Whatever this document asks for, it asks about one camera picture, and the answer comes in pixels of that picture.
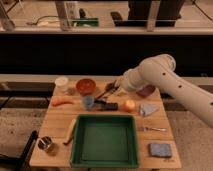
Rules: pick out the red-orange bowl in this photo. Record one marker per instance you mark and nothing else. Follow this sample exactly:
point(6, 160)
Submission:
point(86, 86)

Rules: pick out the bunch of dark grapes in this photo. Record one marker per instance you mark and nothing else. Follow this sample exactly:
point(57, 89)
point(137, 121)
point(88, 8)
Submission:
point(110, 87)

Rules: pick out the purple bowl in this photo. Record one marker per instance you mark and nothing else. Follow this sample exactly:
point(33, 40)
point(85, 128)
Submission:
point(146, 91)

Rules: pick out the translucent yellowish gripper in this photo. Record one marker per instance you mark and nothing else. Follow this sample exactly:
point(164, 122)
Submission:
point(118, 86)

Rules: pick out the metal fork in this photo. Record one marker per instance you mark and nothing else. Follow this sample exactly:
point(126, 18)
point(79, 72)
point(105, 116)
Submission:
point(151, 129)

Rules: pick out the blue cup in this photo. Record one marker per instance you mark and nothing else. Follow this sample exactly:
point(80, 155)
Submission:
point(88, 102)

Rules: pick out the white cup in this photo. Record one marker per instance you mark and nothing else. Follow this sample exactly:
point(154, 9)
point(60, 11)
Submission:
point(62, 83)

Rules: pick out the orange carrot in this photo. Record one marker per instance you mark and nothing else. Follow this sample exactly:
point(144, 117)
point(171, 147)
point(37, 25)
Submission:
point(58, 102)

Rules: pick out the red yellow apple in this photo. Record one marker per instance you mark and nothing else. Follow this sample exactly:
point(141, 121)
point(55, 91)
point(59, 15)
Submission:
point(129, 106)

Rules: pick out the black stand leg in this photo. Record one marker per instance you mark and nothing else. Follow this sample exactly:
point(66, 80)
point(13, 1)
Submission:
point(33, 137)

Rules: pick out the green plastic tray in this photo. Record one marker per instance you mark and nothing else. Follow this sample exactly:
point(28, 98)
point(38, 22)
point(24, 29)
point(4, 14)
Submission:
point(105, 141)

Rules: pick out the blue folded cloth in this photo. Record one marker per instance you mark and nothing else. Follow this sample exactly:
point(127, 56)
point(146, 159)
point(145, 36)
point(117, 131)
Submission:
point(160, 150)

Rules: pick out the black rectangular sponge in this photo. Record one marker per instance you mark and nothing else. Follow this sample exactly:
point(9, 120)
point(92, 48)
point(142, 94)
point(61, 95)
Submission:
point(106, 107)

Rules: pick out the metal cup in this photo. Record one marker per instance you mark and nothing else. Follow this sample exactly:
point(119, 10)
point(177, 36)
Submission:
point(46, 144)

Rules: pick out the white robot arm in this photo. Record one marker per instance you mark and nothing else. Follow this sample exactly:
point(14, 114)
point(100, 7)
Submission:
point(159, 72)

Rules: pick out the grey crumpled cloth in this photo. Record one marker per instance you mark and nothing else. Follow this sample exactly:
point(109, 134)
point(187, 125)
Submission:
point(146, 110)

